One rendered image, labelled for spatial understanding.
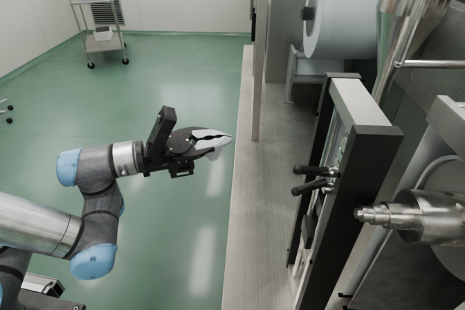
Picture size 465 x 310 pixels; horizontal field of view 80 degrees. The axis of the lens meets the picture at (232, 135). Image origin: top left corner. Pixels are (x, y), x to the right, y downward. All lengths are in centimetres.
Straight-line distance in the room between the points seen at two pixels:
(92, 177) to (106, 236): 12
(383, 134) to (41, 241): 53
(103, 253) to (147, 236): 143
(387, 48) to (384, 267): 48
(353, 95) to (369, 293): 48
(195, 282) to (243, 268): 101
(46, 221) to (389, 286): 67
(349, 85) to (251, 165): 69
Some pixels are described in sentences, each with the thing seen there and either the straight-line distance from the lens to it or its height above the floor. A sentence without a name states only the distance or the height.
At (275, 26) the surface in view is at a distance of 98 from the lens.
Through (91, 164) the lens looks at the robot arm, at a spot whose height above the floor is 124.
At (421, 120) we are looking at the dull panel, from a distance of 111.
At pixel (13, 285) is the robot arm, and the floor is 99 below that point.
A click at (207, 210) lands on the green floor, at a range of 206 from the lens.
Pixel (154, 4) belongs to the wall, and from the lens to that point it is 586.
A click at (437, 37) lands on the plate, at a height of 135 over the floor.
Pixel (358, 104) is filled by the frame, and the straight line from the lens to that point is 38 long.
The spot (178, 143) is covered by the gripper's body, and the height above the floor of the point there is 124.
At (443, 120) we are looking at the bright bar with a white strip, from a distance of 39.
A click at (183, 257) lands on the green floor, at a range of 188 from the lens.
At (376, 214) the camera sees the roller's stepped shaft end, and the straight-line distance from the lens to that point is 38.
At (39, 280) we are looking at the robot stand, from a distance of 116.
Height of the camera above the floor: 161
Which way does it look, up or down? 36 degrees down
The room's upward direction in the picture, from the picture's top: straight up
